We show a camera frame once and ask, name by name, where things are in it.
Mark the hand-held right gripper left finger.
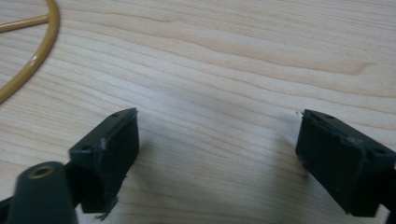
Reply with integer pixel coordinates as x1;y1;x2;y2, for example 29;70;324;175
64;107;140;221

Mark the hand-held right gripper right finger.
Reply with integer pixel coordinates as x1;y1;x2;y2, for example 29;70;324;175
295;108;396;218

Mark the gold metal wire rack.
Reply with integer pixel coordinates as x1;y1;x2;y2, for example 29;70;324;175
0;0;61;105

